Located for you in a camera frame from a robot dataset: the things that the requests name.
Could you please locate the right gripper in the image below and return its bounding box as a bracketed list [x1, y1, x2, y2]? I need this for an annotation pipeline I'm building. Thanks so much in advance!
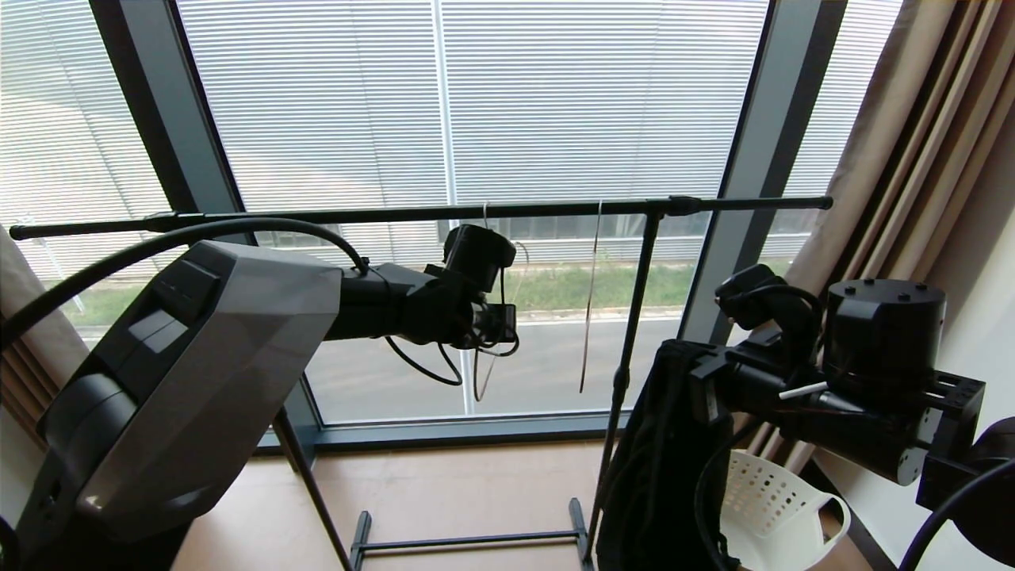
[688, 347, 946, 487]

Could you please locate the white laundry basket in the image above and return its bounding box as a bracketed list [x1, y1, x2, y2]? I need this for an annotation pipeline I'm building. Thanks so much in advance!
[720, 450, 852, 571]

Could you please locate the window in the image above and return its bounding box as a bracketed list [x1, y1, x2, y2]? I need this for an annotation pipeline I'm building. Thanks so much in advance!
[0, 0, 905, 453]

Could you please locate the black garment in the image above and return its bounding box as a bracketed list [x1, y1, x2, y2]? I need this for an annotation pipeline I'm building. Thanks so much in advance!
[595, 339, 742, 571]

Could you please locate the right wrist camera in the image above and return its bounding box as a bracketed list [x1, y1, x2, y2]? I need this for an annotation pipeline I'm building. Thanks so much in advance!
[714, 264, 822, 366]

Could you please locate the black clothes rack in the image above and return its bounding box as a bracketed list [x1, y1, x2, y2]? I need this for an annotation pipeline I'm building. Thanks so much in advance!
[10, 195, 834, 571]

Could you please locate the pink clothes hanger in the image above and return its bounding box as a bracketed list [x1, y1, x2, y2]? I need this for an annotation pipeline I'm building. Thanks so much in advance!
[579, 201, 603, 394]
[473, 202, 530, 403]

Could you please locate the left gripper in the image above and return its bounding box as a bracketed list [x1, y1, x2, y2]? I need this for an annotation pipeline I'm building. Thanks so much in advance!
[456, 301, 519, 350]

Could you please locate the beige curtain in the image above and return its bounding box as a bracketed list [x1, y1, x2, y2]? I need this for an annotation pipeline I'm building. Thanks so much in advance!
[745, 0, 1015, 477]
[0, 226, 92, 449]

